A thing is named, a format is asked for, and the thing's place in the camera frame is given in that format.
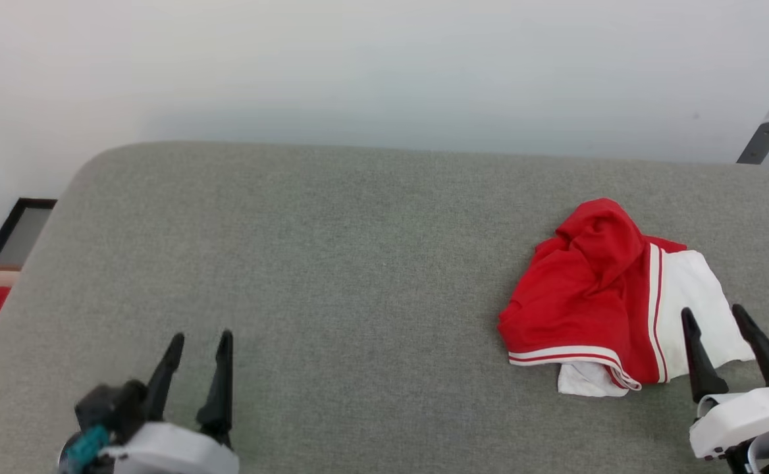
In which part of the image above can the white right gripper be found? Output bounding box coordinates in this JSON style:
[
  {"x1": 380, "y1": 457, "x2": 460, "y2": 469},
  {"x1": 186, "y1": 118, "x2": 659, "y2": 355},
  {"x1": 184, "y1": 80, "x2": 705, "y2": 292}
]
[{"x1": 681, "y1": 303, "x2": 769, "y2": 460}]

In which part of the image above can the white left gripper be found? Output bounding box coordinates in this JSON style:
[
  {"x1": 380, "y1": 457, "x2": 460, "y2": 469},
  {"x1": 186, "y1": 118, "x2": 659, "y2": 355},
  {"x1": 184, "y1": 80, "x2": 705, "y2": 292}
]
[{"x1": 98, "y1": 330, "x2": 240, "y2": 474}]

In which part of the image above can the red and white garment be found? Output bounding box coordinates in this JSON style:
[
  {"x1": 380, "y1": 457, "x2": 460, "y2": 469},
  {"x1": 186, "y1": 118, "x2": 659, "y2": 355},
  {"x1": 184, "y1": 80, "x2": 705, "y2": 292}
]
[{"x1": 498, "y1": 197, "x2": 756, "y2": 398}]

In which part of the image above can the grey fabric sofa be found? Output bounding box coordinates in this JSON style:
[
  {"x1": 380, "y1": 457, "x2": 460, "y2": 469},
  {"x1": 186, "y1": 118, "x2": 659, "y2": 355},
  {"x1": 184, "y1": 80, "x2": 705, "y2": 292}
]
[{"x1": 0, "y1": 142, "x2": 769, "y2": 474}]

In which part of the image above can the dark grey metal bar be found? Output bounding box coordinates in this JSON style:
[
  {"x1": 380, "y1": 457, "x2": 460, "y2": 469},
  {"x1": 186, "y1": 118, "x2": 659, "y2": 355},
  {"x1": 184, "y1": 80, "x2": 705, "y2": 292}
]
[{"x1": 737, "y1": 120, "x2": 769, "y2": 165}]

